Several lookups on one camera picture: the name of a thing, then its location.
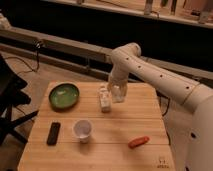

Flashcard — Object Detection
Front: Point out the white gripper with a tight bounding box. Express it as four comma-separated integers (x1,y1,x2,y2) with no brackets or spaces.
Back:
108,76,128,103

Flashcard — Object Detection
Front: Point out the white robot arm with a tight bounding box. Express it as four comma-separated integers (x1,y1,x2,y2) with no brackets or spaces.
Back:
108,43,213,171

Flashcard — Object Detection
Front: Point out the white ceramic cup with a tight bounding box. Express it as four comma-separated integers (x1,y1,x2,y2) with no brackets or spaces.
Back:
73,120,92,143

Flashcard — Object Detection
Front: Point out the green bowl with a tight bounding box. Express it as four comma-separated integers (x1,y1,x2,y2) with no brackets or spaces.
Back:
49,83,80,110

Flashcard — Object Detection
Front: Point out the orange carrot toy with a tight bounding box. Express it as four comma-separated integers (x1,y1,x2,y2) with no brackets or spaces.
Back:
128,136,150,149

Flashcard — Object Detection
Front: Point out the black remote control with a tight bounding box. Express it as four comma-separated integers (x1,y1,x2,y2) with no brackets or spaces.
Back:
46,122,61,145

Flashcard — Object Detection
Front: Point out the black office chair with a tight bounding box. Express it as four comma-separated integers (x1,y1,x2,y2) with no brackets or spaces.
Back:
0,54,38,145

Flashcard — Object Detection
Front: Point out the black cable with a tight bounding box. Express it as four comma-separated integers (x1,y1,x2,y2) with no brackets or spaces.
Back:
3,39,44,75

